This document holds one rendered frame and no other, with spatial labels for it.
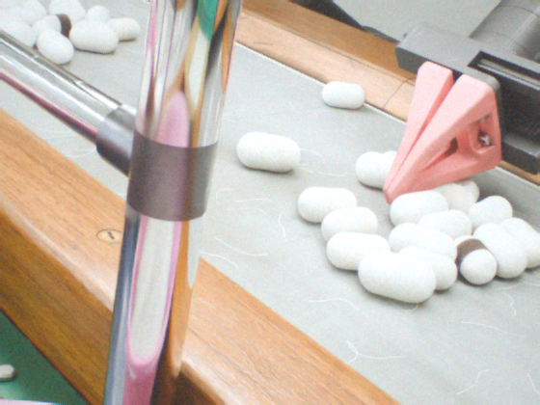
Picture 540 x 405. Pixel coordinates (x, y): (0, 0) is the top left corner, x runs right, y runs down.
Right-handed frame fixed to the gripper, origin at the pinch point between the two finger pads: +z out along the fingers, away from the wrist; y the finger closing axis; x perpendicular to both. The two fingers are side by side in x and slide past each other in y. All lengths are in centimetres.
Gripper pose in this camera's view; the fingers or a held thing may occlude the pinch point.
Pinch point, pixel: (396, 188)
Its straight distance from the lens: 45.3
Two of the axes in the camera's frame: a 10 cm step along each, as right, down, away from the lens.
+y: 6.9, 4.3, -5.8
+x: 3.0, 5.6, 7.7
